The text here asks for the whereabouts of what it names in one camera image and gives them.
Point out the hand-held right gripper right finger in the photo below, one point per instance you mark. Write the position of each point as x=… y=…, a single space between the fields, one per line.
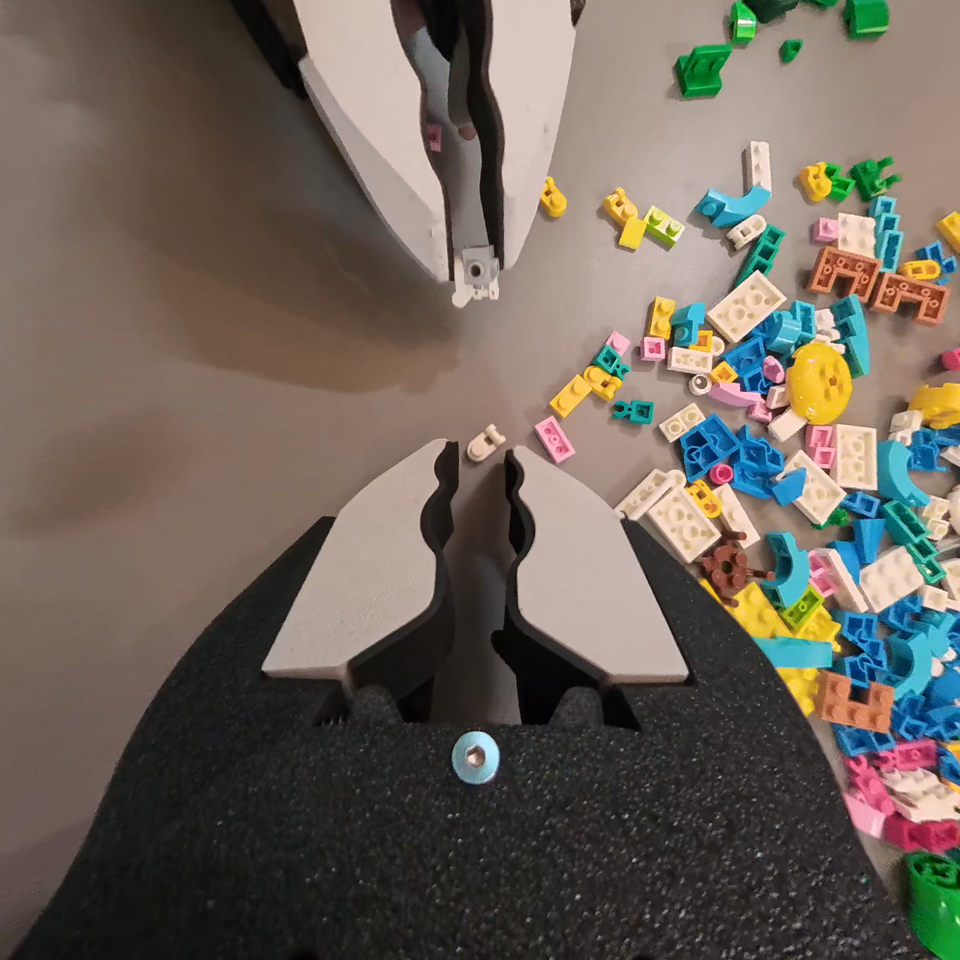
x=592 y=592

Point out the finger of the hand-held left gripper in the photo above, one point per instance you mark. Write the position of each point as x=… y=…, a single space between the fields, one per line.
x=536 y=90
x=375 y=112

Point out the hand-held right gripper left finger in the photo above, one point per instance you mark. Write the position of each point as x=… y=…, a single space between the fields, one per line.
x=367 y=585

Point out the white lego clip piece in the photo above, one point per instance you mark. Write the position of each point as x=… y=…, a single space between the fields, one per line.
x=484 y=444

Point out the grey white lego assembly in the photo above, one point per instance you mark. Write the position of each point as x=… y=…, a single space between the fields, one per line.
x=478 y=268

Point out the yellow lego clip piece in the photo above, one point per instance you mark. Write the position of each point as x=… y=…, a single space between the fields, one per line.
x=553 y=199

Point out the pink lego plate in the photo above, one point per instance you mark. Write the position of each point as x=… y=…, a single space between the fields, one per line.
x=555 y=440

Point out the group of green lego pieces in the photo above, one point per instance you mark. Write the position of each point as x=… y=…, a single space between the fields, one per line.
x=701 y=71

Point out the yellow lego plate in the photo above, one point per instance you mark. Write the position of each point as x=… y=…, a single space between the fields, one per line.
x=570 y=396

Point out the pile of colourful lego pieces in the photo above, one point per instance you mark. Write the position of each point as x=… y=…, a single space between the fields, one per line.
x=750 y=304

